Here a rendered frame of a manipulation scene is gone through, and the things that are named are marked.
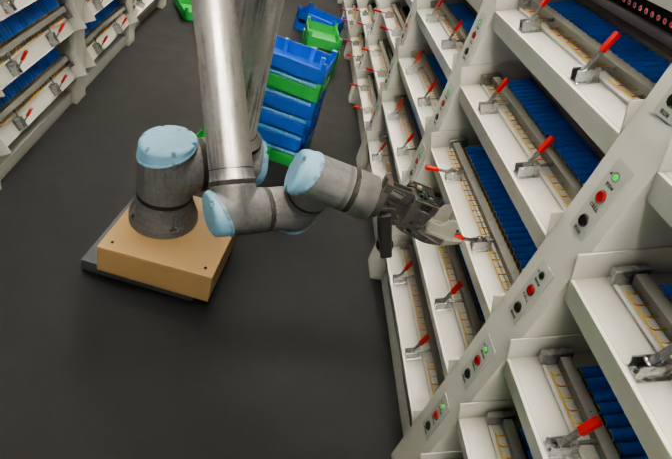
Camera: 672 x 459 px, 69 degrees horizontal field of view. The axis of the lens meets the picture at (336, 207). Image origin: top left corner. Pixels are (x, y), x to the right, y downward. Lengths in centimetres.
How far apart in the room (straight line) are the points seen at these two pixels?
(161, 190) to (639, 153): 106
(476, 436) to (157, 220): 94
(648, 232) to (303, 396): 91
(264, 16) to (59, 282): 90
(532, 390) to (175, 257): 93
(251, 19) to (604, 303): 88
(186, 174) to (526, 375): 92
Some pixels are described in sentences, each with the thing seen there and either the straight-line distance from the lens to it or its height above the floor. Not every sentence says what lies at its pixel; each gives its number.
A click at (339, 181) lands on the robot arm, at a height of 66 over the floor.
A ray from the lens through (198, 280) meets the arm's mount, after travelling 137.
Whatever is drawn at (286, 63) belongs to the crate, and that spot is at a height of 43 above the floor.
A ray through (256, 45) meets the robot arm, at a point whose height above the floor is 72.
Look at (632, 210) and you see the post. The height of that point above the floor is 87.
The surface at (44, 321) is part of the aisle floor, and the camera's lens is 146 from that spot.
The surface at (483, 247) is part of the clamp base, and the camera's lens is 108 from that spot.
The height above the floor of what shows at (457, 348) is 36.
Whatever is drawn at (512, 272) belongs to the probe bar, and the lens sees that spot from 102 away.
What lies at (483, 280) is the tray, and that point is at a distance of 103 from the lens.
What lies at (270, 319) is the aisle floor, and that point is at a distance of 149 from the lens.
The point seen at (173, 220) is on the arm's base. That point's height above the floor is 20.
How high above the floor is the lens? 113
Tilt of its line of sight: 35 degrees down
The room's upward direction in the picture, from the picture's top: 20 degrees clockwise
